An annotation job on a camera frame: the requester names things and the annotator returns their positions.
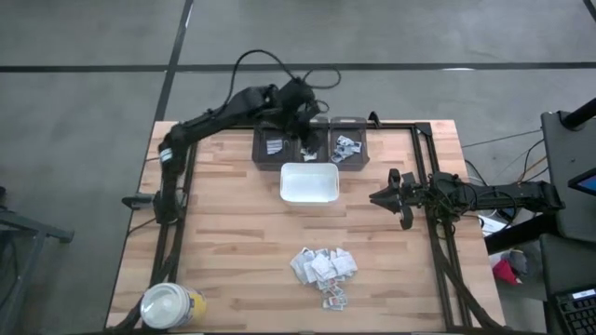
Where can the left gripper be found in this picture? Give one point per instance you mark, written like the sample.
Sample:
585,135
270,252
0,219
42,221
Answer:
298,104

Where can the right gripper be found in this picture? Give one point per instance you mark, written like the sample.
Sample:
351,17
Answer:
412,195

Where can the small printed packet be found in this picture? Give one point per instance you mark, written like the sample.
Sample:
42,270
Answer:
341,152
356,146
344,139

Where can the striped bandage strip pack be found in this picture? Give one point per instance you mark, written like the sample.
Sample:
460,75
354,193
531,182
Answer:
274,146

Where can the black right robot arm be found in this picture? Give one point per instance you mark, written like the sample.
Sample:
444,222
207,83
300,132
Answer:
512,195

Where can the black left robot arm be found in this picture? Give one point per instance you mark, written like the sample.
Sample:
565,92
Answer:
205,123

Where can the dark grey storage bin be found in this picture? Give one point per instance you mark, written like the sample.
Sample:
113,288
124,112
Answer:
321,158
261,158
365,158

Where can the white plastic bin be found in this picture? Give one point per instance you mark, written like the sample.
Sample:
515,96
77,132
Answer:
309,183

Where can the large white packet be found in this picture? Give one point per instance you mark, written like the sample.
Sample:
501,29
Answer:
345,264

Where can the white packet red blue print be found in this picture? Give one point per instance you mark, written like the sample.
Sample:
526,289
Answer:
322,266

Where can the orange printed white packet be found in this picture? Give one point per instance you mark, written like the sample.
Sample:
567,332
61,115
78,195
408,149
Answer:
333,288

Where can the crumpled white blue packet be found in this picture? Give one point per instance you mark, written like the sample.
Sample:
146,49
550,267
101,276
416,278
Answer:
309,274

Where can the white paper sheet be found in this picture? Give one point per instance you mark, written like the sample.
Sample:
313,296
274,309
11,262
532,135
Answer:
491,225

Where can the white packet with text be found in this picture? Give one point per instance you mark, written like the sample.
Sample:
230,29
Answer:
335,303

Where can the black desk beam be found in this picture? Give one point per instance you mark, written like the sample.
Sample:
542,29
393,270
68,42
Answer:
512,239

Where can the red cloth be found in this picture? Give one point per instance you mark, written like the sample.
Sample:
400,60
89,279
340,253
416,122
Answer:
505,272

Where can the grey soft item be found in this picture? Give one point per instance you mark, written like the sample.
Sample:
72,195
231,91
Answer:
519,260

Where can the dark low desk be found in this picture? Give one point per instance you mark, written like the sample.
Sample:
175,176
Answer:
568,265

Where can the black side desk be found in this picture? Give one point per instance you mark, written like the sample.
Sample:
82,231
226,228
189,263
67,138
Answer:
577,149

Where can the blue tablet screen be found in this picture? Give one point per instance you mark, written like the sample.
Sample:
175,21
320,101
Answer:
586,182

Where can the black pole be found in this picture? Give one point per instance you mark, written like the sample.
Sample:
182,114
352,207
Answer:
579,116

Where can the yellow disinfectant wipes canister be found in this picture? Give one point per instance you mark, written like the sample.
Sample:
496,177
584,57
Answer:
167,304

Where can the black keyboard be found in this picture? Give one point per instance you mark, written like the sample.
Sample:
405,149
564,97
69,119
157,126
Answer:
579,316

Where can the black metal stand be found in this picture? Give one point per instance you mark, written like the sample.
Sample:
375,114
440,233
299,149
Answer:
28,230

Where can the black aluminium table frame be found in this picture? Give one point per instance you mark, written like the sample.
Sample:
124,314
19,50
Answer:
396,125

